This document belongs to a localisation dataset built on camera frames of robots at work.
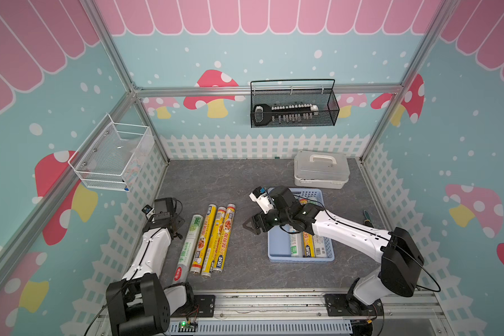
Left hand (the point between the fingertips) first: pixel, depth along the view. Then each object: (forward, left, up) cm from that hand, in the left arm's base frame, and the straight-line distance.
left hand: (174, 226), depth 86 cm
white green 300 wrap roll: (-10, -6, -4) cm, 12 cm away
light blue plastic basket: (-3, -44, -4) cm, 44 cm away
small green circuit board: (-33, -11, -10) cm, 36 cm away
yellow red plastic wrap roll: (-6, -56, -4) cm, 56 cm away
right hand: (-2, -32, +9) cm, 34 cm away
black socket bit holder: (+40, -36, +28) cm, 61 cm away
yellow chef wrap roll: (-5, -17, -4) cm, 18 cm away
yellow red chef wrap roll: (-12, -20, -4) cm, 23 cm away
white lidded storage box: (+32, -66, +2) cm, 73 cm away
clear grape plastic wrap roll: (-5, -51, -3) cm, 51 cm away
